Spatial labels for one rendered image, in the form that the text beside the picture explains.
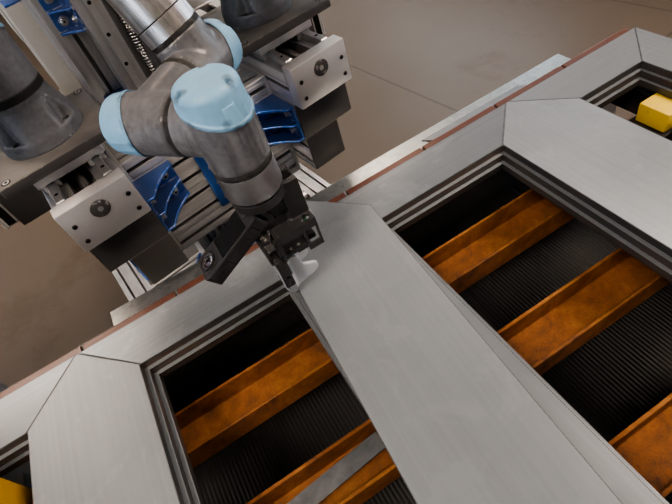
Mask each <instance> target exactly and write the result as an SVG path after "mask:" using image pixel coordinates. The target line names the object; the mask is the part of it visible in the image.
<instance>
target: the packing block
mask: <svg viewBox="0 0 672 504"><path fill-rule="evenodd" d="M636 121H639V122H641V123H643V124H645V125H647V126H649V127H652V128H654V129H656V130H658V131H660V132H663V133H664V132H666V131H667V130H669V129H670V128H672V99H670V98H668V97H665V96H663V95H661V94H658V93H655V94H654V95H652V96H651V97H649V98H647V99H646V100H644V101H643V102H641V103H640V105H639V108H638V112H637V116H636Z"/></svg>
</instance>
